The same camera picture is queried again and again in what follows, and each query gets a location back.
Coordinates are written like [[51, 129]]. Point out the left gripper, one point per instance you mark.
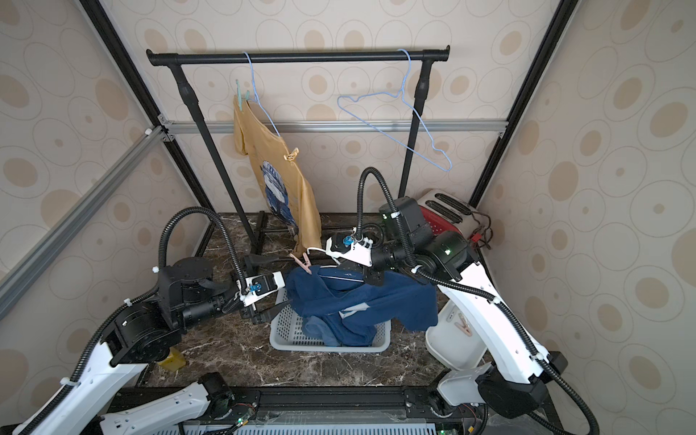
[[266, 312]]

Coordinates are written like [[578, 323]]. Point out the navy blue t-shirt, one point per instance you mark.
[[352, 309]]

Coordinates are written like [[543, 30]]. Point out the pink plastic clothespin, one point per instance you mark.
[[303, 262]]

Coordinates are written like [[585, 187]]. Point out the white wire hanger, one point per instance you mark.
[[320, 255]]

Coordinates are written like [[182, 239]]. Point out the light blue t-shirt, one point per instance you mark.
[[315, 328]]

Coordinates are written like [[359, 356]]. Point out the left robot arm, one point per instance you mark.
[[140, 332]]

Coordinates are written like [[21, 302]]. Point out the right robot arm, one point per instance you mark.
[[515, 382]]

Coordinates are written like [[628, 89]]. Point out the white plastic basket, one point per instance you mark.
[[286, 334]]

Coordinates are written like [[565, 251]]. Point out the red polka dot toaster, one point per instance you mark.
[[445, 212]]

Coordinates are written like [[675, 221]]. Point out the yellow object on table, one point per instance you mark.
[[173, 362]]

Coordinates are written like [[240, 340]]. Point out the white plastic bin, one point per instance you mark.
[[450, 346]]

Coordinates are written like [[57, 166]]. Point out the beige plastic clothespin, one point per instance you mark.
[[459, 321]]

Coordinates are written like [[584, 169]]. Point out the mustard yellow t-shirt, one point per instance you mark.
[[286, 190]]

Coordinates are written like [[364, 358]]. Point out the yellow plastic clothespin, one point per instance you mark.
[[291, 156]]

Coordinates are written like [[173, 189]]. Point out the teal plastic clothespin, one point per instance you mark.
[[242, 95]]

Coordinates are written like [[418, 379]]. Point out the black clothes rack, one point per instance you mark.
[[344, 110]]

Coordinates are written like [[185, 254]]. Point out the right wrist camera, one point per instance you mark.
[[350, 249]]

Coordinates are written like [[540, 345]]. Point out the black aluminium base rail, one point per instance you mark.
[[411, 402]]

